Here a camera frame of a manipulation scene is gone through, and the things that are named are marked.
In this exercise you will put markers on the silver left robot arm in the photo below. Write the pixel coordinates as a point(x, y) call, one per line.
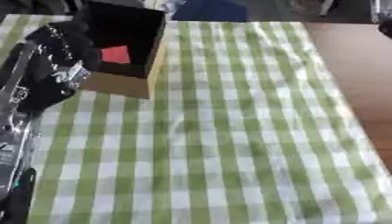
point(13, 154)

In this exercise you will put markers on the cardboard box with black inside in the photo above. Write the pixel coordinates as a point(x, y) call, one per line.
point(130, 49)

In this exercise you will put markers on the blue chair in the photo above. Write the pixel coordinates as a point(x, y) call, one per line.
point(209, 11)

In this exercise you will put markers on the red block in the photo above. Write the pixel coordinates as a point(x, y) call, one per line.
point(115, 54)

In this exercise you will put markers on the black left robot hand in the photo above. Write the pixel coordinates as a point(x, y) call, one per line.
point(48, 73)

